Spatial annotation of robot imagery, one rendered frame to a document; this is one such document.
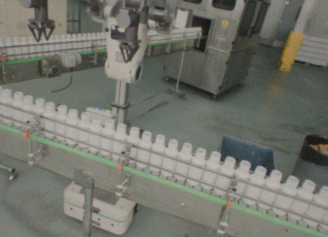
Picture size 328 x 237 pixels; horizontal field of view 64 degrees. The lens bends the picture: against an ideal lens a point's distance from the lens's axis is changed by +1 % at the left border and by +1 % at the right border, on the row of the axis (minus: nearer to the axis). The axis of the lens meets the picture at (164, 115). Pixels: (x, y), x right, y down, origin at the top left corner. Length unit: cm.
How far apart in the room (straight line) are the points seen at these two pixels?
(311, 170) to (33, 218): 240
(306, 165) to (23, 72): 263
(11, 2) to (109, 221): 375
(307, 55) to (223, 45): 606
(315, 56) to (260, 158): 883
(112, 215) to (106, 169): 84
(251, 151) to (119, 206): 101
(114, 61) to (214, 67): 319
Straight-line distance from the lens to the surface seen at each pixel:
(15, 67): 242
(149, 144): 112
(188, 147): 107
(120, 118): 187
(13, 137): 148
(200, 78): 487
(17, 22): 498
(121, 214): 201
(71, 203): 218
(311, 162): 278
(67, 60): 246
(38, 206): 243
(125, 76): 171
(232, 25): 456
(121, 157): 108
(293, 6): 1298
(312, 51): 1039
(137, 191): 123
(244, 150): 175
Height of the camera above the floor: 174
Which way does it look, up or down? 27 degrees down
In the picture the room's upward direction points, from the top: 11 degrees clockwise
